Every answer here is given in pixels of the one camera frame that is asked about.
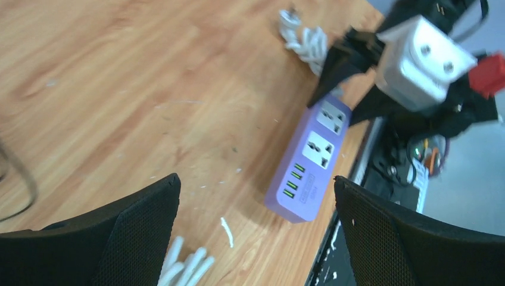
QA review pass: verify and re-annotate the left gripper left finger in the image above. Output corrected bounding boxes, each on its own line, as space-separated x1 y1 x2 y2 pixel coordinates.
1 173 181 285

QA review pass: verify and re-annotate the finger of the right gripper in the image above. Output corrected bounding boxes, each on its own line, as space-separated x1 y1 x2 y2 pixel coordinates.
307 27 385 108

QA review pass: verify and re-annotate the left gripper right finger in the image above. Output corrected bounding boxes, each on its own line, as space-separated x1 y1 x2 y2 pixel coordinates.
334 176 504 285

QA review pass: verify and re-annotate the white cord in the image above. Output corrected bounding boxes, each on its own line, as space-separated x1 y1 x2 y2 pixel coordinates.
278 8 330 77

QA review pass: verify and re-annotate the white cord edge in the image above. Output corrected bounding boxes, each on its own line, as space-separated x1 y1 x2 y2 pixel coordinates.
157 236 216 286

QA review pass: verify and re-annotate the purple power strip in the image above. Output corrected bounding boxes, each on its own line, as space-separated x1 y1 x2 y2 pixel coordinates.
264 95 351 223

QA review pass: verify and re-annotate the black thin cable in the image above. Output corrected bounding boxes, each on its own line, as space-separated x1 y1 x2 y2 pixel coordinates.
0 138 39 223

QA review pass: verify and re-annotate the white plastic scrap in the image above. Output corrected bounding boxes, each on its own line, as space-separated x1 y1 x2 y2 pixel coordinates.
220 217 234 248

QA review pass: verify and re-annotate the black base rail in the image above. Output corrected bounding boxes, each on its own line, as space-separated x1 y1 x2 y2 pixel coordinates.
305 119 429 285

